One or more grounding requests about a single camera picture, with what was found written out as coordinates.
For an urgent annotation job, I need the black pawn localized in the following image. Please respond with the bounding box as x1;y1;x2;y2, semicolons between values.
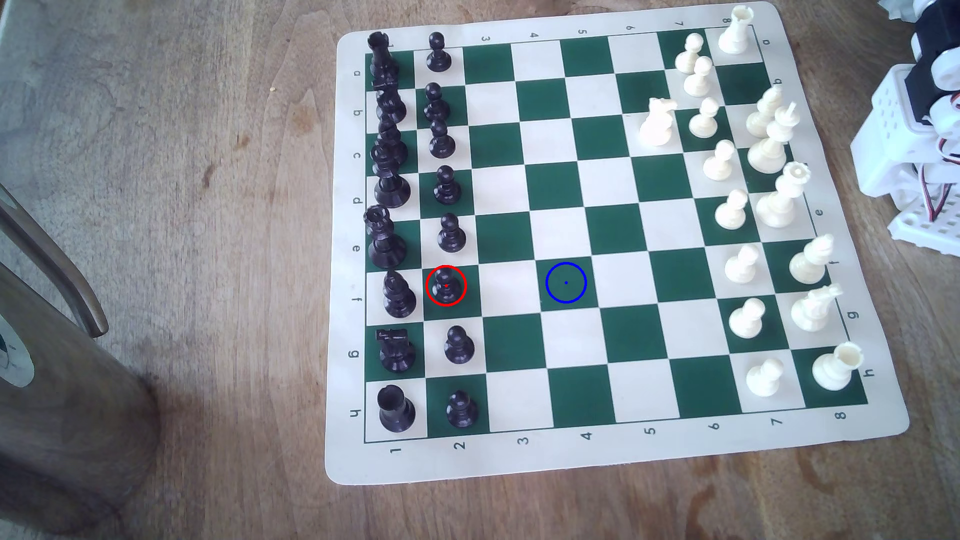
437;213;468;254
432;267;462;305
446;390;480;429
426;31;453;74
432;165;463;206
444;325;476;366
422;81;452;124
429;120;457;159

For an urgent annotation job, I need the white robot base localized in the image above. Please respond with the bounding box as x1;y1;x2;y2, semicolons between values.
888;180;960;258

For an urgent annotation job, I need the green and white chess mat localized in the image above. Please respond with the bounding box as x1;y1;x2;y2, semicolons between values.
324;1;912;486

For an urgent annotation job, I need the black bishop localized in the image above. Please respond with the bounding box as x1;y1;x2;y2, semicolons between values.
374;120;410;168
381;270;418;319

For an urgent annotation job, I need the black king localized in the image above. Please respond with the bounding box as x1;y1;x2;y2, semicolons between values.
363;205;409;270

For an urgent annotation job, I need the black knight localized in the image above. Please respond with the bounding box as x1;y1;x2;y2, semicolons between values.
376;328;417;374
375;84;408;126

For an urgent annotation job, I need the black queen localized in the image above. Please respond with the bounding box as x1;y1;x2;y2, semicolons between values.
372;153;413;210

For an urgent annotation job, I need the black rook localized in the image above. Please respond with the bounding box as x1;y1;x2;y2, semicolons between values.
377;384;417;434
366;30;401;87

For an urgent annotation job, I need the white knight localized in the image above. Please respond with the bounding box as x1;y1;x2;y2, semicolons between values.
638;97;679;148
789;283;844;333

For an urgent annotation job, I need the white pawn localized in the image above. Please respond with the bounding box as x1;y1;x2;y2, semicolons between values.
745;357;786;398
714;188;750;231
702;139;737;182
688;97;721;140
724;243;761;285
728;297;768;339
674;32;706;75
683;55;714;99

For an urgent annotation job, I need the white queen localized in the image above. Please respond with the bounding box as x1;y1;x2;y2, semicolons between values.
755;161;813;229

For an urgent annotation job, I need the white king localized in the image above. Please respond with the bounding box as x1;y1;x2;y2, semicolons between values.
747;102;801;175

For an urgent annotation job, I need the white bishop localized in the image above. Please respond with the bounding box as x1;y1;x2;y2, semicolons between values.
788;233;836;285
745;84;785;139

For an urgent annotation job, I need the white rook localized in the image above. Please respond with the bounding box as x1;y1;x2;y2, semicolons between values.
811;341;865;393
717;5;756;56

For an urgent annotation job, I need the brushed metal jug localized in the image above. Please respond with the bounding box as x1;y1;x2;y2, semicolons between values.
0;262;161;535

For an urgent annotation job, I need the metal jug handle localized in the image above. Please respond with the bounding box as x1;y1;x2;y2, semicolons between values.
0;183;111;339

